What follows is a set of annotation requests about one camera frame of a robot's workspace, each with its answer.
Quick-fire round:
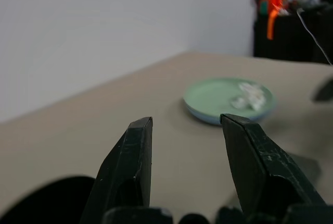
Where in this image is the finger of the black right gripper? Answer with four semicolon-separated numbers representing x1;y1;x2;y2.
311;77;333;103

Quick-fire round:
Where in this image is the green plate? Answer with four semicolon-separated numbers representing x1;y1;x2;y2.
183;77;277;120

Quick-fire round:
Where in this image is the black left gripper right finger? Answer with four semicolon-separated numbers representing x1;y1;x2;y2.
220;113;327;220

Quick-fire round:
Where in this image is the blue plate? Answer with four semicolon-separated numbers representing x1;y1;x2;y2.
184;101;274;127

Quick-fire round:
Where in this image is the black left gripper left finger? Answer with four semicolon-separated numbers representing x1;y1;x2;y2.
79;116;153;224

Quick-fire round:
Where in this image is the white tissue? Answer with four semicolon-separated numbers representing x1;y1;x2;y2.
230;82;267;111

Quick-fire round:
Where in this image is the black cabinet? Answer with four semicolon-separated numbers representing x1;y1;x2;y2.
253;0;333;65

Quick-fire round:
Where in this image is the thin white hanging cable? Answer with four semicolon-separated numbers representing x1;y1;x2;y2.
296;7;333;66

